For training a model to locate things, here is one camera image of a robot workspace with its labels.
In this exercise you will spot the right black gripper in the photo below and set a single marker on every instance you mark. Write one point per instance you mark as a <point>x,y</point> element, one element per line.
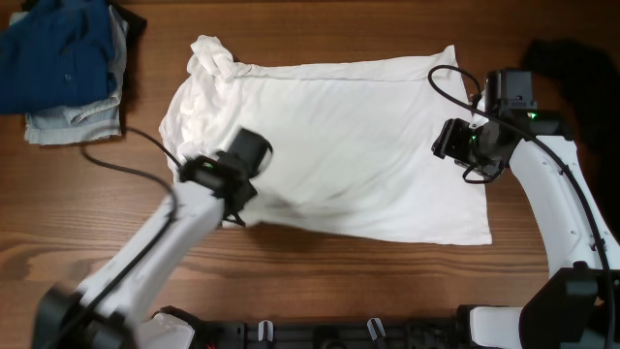
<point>448,143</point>

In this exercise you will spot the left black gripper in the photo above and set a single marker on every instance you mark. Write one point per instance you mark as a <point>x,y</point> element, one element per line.
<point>254,194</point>

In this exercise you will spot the white t-shirt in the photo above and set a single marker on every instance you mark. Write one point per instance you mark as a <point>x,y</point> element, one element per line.
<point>351,142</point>

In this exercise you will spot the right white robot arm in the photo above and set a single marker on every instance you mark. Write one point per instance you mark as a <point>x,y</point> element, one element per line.
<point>578,307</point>

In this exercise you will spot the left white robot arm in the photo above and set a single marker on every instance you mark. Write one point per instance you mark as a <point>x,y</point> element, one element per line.
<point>107,309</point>

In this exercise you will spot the black garment at right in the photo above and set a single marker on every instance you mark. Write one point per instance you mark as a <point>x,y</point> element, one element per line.
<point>589,81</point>

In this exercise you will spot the folded light blue garment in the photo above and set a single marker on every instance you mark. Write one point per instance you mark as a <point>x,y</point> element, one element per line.
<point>98,120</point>

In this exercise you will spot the folded blue shirt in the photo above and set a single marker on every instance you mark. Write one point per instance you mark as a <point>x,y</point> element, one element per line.
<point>57,55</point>

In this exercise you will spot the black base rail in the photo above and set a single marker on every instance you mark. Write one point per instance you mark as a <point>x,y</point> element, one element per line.
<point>370,334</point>

